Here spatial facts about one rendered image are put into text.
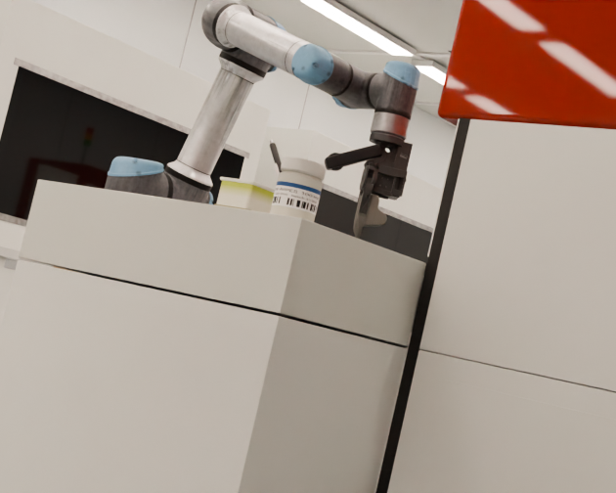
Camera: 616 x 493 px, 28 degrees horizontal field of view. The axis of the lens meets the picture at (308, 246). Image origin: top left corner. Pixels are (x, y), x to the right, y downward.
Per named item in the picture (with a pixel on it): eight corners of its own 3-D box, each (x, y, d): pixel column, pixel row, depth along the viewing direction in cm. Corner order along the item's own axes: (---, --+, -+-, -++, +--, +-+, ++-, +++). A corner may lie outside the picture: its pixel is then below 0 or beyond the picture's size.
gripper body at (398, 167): (401, 200, 243) (415, 141, 244) (359, 189, 243) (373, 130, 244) (395, 203, 251) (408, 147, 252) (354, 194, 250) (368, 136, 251)
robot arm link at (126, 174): (87, 204, 276) (103, 147, 278) (132, 220, 286) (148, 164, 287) (119, 209, 268) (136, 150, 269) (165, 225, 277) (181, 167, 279)
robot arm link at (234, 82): (126, 208, 286) (228, -5, 281) (174, 225, 297) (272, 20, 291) (154, 227, 278) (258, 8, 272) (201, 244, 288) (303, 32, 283)
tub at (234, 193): (270, 228, 212) (279, 190, 212) (243, 219, 206) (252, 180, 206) (238, 223, 216) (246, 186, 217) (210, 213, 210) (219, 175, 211)
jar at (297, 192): (322, 229, 191) (335, 169, 192) (294, 218, 186) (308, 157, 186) (287, 223, 196) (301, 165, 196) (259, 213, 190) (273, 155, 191)
